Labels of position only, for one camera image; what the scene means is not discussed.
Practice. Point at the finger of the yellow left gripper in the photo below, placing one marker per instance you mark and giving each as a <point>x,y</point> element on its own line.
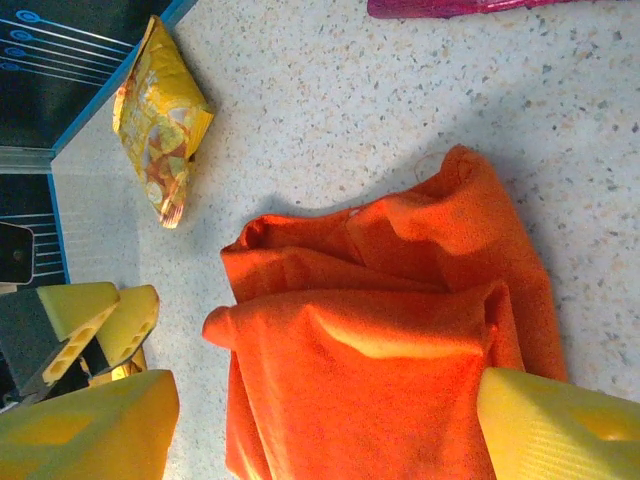
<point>80,307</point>
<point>132,320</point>

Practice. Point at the pink t-shirt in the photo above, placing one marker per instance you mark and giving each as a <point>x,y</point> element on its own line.
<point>425,7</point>

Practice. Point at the yellow snack bag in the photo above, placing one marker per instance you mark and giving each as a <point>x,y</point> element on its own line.
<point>155,110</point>

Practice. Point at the aluminium frame profile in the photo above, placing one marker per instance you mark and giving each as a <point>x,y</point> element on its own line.
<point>25,160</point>

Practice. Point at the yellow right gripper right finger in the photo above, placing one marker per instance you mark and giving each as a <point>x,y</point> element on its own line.
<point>560,430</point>

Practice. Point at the orange mesh t-shirt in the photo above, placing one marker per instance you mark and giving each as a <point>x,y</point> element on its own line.
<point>375,400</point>

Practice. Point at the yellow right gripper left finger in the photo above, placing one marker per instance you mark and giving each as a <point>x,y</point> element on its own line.
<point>85,435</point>

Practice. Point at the blue table edge trim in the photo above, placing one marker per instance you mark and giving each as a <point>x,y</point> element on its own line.
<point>59,225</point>

